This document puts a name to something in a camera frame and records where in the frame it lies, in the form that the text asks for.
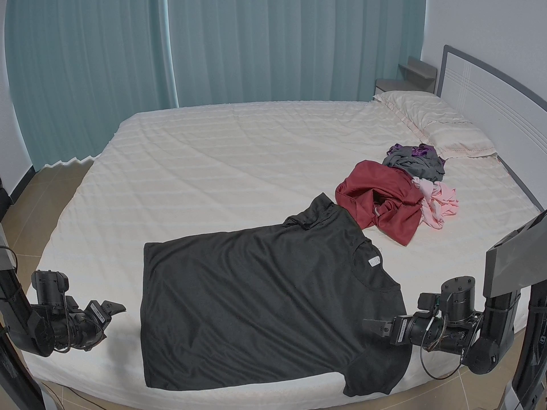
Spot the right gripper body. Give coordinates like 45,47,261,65
389,313,419,346

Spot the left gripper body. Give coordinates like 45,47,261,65
85,300,113,333

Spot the purple garment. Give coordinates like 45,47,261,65
387,143,436,159

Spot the black cable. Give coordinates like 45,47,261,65
418,343,467,380

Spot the bed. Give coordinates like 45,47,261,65
21,44,547,398

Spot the grey bedside table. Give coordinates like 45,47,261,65
375,56,438,97

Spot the grey garment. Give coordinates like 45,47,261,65
381,150,446,183

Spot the blue-green curtain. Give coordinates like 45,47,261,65
166,0,428,106
4,0,179,172

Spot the dark red shirt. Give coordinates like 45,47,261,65
334,160,424,247

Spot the black T-shirt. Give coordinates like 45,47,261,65
140,193,413,397

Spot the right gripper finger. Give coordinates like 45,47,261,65
362,319,394,337

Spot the pink garment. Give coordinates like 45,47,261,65
411,177,460,231

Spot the cream pillow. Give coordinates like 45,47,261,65
373,91,498,160

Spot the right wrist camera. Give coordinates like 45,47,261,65
417,292,442,316

